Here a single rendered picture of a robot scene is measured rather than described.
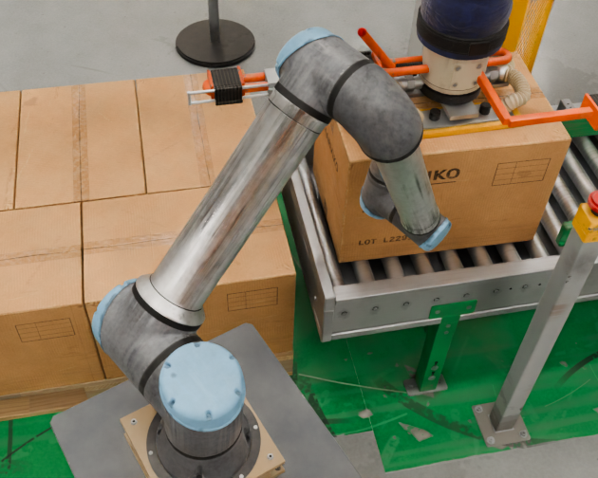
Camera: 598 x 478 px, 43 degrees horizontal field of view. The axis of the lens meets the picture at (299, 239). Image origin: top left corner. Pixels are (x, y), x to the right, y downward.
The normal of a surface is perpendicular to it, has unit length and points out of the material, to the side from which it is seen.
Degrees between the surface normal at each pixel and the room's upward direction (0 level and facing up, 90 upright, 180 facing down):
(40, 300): 0
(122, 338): 48
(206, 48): 0
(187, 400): 10
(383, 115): 63
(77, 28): 0
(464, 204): 90
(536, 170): 90
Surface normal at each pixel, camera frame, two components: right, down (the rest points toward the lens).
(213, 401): 0.15, -0.56
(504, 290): 0.20, 0.73
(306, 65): -0.47, -0.05
